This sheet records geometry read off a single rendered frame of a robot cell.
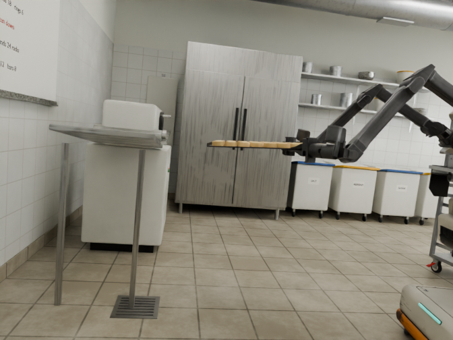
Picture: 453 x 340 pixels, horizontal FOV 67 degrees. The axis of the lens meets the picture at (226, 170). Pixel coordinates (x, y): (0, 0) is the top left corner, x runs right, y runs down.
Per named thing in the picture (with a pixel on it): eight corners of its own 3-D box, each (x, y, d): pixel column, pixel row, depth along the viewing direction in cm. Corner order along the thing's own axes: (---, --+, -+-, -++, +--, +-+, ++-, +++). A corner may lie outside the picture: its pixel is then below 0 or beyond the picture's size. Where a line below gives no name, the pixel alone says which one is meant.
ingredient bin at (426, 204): (420, 226, 485) (429, 172, 477) (395, 215, 548) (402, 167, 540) (456, 229, 490) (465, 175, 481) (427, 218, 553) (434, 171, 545)
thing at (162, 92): (172, 146, 495) (178, 75, 484) (172, 146, 489) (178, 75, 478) (143, 144, 489) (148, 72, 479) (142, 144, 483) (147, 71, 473)
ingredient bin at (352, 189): (336, 221, 466) (343, 164, 457) (317, 210, 528) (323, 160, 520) (372, 223, 474) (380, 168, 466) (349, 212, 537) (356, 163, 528)
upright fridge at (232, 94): (267, 206, 518) (283, 68, 497) (286, 222, 429) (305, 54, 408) (174, 200, 499) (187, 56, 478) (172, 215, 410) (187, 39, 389)
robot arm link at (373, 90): (376, 77, 176) (370, 78, 185) (358, 100, 179) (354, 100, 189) (447, 127, 176) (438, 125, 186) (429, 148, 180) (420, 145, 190)
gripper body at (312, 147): (302, 162, 137) (319, 164, 132) (304, 137, 136) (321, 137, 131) (311, 162, 142) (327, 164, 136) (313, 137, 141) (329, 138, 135)
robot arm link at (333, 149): (333, 158, 127) (340, 160, 131) (336, 139, 128) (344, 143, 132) (317, 156, 132) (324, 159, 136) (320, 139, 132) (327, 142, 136)
